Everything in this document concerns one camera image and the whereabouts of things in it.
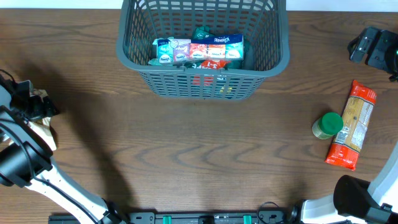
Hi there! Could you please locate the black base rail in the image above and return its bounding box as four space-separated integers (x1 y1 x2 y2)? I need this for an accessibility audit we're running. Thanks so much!
48 205 299 224

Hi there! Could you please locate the mint green wipes packet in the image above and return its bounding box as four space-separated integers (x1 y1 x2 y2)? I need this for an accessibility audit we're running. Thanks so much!
148 39 161 66

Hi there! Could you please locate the green lid jar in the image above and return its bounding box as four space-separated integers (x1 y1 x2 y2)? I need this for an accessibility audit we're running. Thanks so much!
312 112 344 139

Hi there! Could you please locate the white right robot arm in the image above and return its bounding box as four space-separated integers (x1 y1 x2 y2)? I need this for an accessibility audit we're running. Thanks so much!
291 27 397 223

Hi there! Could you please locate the orange pasta packet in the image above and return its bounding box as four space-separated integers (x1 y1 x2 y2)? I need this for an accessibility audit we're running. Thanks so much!
325 80 377 170

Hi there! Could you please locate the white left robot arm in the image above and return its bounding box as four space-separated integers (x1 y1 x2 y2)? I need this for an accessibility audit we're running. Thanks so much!
1 76 129 223

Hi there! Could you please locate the green coffee mix bag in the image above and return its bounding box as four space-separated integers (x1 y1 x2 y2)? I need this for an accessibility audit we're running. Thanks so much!
184 26 250 70

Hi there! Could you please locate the beige brown snack bag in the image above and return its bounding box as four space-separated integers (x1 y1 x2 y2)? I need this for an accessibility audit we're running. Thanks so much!
28 89 57 151

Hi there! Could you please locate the Kleenex tissue multipack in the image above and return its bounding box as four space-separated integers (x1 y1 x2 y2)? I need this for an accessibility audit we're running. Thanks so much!
154 34 244 65

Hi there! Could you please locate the grey plastic basket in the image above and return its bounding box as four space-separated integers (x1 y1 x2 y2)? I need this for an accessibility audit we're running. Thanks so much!
116 0 290 100

